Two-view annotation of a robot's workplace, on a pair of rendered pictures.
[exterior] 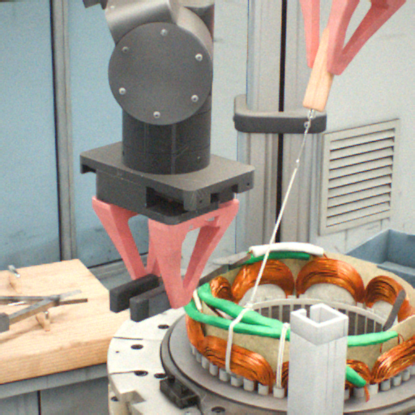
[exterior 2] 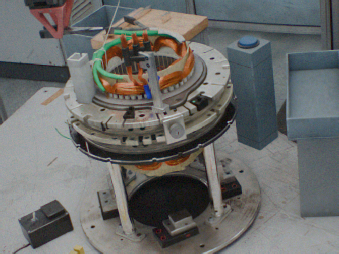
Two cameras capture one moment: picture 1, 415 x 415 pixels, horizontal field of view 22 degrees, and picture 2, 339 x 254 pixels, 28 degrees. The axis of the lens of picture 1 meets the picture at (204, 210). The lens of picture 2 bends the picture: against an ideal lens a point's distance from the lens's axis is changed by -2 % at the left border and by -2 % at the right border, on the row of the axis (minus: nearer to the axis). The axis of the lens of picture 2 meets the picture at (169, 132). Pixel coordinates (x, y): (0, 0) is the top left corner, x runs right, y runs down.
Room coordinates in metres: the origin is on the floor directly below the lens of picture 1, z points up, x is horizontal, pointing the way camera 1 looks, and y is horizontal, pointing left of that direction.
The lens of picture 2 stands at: (0.34, -1.14, 1.69)
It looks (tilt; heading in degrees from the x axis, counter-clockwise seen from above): 32 degrees down; 66
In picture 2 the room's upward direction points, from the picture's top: 10 degrees counter-clockwise
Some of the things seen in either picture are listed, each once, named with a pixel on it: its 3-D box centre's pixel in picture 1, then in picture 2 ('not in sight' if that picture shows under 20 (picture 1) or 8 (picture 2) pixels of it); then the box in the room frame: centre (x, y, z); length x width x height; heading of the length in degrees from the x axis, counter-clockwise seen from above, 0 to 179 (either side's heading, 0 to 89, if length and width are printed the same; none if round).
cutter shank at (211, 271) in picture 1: (199, 278); (74, 31); (0.69, 0.00, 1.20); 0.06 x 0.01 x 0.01; 147
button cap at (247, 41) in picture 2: not in sight; (247, 41); (1.07, 0.00, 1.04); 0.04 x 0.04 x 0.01
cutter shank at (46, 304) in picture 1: (32, 310); (134, 29); (0.87, 0.15, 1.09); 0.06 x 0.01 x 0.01; 140
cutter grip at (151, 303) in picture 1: (155, 301); (49, 34); (0.65, 0.03, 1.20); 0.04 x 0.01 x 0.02; 137
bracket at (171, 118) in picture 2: not in sight; (173, 126); (0.75, -0.24, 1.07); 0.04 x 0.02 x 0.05; 169
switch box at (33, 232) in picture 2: not in sight; (45, 222); (0.53, 0.01, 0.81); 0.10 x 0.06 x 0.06; 3
